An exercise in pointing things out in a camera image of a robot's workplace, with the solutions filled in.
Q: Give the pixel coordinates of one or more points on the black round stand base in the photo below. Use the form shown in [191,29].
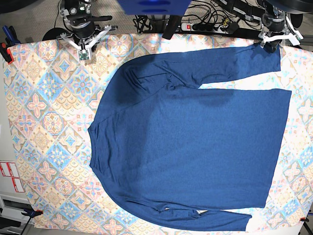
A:
[55,34]

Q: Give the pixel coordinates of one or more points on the red black clamp left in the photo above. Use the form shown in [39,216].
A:
[6,53]

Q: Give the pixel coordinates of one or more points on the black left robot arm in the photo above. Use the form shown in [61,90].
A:
[289,8]

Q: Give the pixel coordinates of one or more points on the blue long-sleeve shirt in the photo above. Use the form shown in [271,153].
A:
[179,156]

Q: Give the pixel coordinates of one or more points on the black bracket under camera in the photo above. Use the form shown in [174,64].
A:
[171,27]

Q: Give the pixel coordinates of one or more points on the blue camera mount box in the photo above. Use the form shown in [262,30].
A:
[154,7]

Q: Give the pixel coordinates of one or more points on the orange clamp lower right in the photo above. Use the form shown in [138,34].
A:
[304,219]

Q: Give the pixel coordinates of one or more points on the red white label stickers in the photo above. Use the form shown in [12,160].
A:
[10,180]

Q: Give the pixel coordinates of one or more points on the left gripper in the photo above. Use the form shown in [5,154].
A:
[274,27]

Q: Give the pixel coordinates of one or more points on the blue clamp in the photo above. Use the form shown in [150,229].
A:
[31,213]
[11,36]

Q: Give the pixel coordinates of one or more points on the white power strip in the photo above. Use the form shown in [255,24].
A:
[201,27]

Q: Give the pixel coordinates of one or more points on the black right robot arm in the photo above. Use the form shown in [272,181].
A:
[80,11]

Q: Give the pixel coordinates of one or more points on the blue clamp lower left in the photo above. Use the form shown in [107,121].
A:
[31,213]

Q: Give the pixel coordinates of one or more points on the blue clamp upper left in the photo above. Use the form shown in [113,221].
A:
[11,36]

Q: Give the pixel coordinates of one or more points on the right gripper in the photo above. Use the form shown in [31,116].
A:
[85,31]

